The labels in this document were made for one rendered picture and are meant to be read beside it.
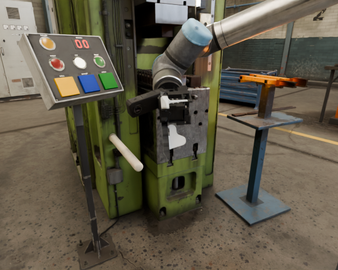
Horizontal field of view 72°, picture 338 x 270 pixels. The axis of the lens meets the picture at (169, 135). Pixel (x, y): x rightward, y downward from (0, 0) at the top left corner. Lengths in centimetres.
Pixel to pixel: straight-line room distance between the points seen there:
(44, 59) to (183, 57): 54
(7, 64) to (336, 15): 865
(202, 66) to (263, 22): 93
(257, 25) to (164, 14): 68
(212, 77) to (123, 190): 103
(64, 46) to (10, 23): 538
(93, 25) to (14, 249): 139
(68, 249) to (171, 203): 69
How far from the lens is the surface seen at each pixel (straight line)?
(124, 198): 173
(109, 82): 110
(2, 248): 187
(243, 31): 82
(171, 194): 170
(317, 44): 884
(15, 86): 646
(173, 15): 141
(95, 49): 116
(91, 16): 140
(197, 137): 154
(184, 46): 70
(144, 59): 184
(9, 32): 643
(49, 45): 105
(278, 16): 82
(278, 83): 145
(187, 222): 173
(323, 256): 178
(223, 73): 525
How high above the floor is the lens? 115
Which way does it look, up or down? 21 degrees down
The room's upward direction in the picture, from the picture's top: straight up
